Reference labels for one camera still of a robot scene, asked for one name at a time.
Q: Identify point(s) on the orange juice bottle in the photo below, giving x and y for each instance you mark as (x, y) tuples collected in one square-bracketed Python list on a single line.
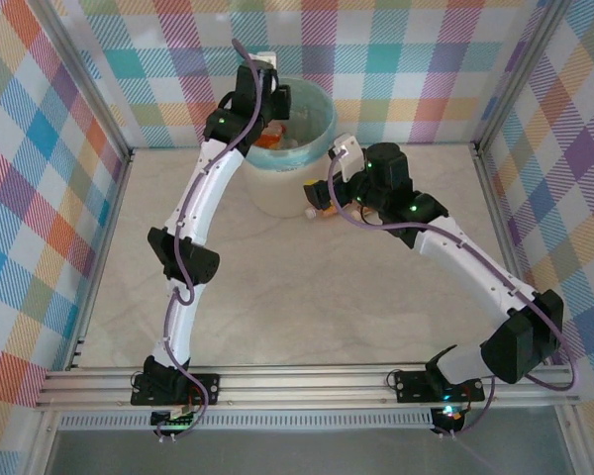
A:
[(271, 138)]

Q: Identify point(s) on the teal plastic bin liner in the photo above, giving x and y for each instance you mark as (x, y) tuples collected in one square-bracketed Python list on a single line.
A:
[(297, 158)]

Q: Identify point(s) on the left green circuit board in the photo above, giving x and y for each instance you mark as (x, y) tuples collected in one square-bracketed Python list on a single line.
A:
[(178, 423)]

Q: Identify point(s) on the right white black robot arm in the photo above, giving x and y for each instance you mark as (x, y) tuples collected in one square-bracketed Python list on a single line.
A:
[(465, 262)]

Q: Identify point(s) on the cream round waste bin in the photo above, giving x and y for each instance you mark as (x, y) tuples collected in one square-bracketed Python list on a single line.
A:
[(277, 190)]

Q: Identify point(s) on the pink label plastic bottle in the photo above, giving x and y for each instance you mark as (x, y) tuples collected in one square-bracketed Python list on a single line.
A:
[(311, 213)]

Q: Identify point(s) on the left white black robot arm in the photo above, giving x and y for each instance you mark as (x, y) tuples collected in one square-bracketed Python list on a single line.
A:
[(203, 198)]

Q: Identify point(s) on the black mount plate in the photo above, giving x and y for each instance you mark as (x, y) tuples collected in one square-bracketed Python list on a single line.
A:
[(411, 386), (208, 388)]

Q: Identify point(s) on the aluminium side rail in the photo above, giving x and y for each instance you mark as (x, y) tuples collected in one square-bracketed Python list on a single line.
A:
[(106, 247), (507, 247)]

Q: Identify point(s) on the aluminium front rail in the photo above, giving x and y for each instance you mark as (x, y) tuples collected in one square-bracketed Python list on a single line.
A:
[(302, 386)]

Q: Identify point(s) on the black right mount plate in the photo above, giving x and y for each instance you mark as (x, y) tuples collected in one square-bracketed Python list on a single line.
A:
[(411, 386)]

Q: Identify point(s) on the green circuit board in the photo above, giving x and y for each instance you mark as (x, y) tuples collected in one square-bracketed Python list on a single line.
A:
[(448, 414), (178, 423)]

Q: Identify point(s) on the right green circuit board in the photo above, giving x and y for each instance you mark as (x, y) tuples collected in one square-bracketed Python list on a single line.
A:
[(448, 414)]

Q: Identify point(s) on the aluminium frame post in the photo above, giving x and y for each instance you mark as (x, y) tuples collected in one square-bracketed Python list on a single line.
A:
[(42, 445), (85, 74), (520, 74), (574, 445)]

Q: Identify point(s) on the black left mount plate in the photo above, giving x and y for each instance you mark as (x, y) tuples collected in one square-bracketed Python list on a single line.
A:
[(208, 388)]

